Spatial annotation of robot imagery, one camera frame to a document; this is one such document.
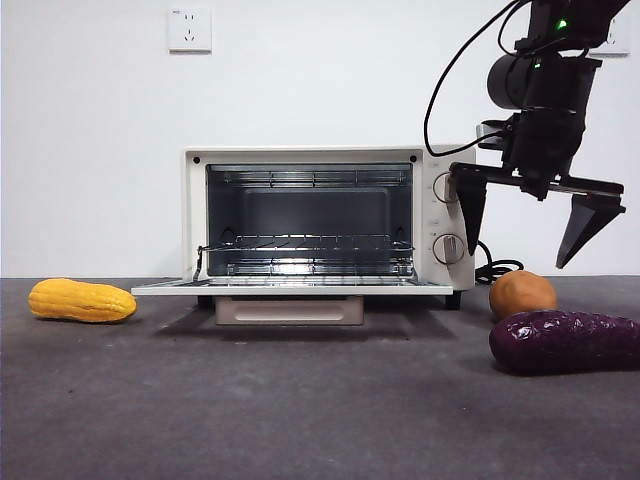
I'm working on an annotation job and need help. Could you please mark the black oven power cord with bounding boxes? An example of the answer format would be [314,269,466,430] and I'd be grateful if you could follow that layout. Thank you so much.
[473,239,524,286]

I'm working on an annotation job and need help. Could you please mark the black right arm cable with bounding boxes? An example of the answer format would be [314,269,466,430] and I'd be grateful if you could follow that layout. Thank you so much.
[423,0,526,156]

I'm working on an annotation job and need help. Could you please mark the cream Toshiba toaster oven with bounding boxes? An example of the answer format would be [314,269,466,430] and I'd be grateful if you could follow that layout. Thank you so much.
[181,144,476,310]

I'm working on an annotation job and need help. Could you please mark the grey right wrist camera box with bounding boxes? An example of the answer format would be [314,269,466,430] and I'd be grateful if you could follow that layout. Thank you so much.
[476,121,514,150]

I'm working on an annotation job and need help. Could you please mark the glass oven door beige handle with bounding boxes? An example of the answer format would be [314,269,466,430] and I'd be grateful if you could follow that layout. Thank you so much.
[130,277,454,327]

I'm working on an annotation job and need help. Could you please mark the brown potato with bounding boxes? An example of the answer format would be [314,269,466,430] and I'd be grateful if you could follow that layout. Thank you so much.
[489,270,558,321]

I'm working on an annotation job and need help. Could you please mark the cream oven knob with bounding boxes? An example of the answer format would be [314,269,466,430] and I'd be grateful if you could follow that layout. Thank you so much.
[431,233,466,266]
[431,172,459,205]

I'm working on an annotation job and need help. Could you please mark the yellow corn cob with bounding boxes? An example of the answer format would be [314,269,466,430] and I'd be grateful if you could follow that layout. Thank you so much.
[28,278,138,324]

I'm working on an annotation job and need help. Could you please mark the purple sweet potato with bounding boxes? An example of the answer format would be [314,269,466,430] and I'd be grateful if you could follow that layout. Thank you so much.
[488,309,640,376]

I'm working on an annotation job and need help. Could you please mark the white wall socket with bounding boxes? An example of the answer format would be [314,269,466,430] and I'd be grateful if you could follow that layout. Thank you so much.
[588,14,631,57]
[167,7,213,55]

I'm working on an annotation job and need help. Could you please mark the metal wire oven rack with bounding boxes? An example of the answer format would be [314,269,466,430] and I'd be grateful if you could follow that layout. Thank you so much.
[196,233,416,254]

